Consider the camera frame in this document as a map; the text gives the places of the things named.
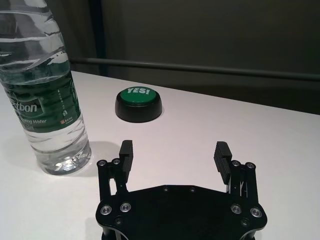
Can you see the grey horizontal rail bar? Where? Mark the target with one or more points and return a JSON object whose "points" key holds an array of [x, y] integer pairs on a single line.
{"points": [[200, 69]]}

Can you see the green YES button black base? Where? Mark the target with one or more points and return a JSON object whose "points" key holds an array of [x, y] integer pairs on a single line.
{"points": [[138, 107]]}

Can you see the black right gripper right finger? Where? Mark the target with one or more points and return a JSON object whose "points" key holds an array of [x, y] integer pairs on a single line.
{"points": [[223, 165]]}

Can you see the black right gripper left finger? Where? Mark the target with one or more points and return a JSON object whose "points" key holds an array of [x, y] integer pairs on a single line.
{"points": [[127, 165]]}

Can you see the clear water bottle green label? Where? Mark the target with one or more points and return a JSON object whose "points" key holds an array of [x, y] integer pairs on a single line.
{"points": [[45, 100]]}

